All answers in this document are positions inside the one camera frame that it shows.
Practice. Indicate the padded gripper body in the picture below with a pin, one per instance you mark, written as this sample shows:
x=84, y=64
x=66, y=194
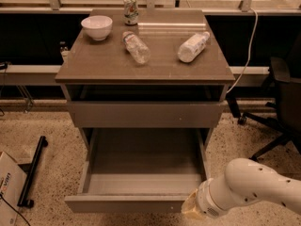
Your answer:
x=206, y=200

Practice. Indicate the grey drawer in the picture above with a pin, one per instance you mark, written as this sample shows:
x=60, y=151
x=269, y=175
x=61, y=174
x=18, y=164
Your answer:
x=145, y=114
x=141, y=170

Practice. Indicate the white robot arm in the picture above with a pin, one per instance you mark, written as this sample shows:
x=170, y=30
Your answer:
x=243, y=183

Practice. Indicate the grey top drawer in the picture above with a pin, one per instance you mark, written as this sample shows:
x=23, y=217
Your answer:
x=145, y=114

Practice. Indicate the brown drawer cabinet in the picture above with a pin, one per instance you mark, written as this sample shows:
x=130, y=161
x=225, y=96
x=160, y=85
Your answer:
x=104, y=71

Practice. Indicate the black office chair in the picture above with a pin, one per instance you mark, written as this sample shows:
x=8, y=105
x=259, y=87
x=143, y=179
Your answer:
x=285, y=75

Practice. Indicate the white labelled plastic bottle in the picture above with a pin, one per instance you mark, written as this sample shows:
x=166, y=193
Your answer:
x=191, y=48

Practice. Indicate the black metal bar stand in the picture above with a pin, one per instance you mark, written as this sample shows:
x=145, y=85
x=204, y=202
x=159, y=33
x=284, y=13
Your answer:
x=24, y=201

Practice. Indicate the clear empty plastic bottle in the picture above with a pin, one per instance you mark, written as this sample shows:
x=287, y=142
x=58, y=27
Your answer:
x=136, y=47

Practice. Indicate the cardboard box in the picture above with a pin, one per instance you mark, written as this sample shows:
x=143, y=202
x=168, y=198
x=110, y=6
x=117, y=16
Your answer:
x=12, y=179

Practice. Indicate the small bottle behind cabinet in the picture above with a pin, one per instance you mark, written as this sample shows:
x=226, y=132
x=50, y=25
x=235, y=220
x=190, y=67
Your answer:
x=64, y=50

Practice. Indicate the green soda can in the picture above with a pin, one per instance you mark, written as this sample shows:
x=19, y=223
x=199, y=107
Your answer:
x=130, y=12

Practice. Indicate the white ceramic bowl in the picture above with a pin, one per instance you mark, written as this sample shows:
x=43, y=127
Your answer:
x=97, y=27

